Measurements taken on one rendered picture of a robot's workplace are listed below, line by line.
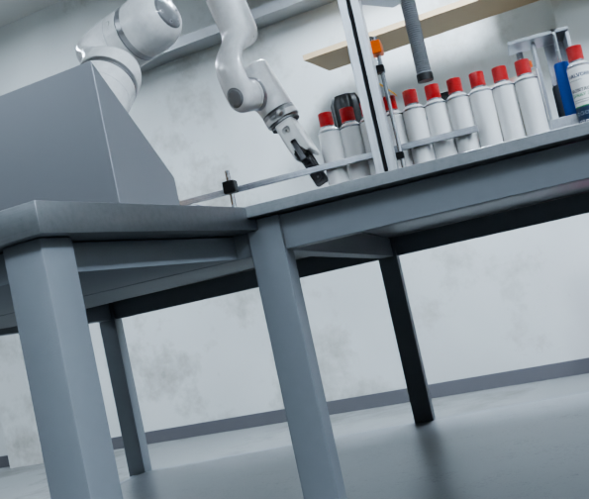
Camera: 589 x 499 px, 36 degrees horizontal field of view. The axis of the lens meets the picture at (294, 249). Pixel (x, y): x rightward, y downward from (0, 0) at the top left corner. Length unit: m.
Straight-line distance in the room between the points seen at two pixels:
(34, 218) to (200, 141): 4.80
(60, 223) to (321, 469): 0.67
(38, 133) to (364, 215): 0.55
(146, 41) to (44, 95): 0.34
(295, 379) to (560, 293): 3.65
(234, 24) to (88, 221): 1.14
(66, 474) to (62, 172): 0.57
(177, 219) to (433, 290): 3.99
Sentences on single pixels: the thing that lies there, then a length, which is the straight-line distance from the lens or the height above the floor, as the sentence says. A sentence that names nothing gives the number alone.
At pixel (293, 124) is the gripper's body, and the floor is 1.07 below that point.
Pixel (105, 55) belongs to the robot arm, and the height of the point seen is 1.18.
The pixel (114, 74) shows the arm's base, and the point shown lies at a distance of 1.71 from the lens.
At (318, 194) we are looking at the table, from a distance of 1.49.
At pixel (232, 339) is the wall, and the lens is 5.78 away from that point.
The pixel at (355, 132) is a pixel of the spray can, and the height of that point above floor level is 1.02.
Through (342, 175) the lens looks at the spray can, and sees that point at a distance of 2.12.
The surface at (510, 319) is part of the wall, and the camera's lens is 5.15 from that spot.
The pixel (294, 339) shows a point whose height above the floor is 0.60.
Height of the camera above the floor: 0.64
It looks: 4 degrees up
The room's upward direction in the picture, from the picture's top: 12 degrees counter-clockwise
